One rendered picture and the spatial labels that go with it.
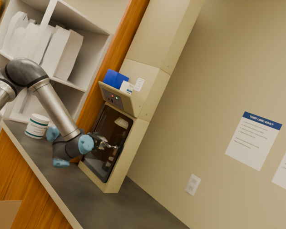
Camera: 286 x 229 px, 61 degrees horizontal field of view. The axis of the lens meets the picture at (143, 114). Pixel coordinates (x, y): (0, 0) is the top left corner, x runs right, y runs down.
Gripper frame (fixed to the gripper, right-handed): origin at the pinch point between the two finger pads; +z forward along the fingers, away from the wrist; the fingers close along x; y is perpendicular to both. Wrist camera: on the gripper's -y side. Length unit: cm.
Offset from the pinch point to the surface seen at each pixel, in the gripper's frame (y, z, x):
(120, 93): 1.5, -5.4, 29.6
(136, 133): 10.9, 10.0, 12.2
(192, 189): 38, 48, -6
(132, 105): 10.9, -1.9, 26.5
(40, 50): -127, -2, 33
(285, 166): 77, 48, 30
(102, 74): -26.2, -1.2, 35.7
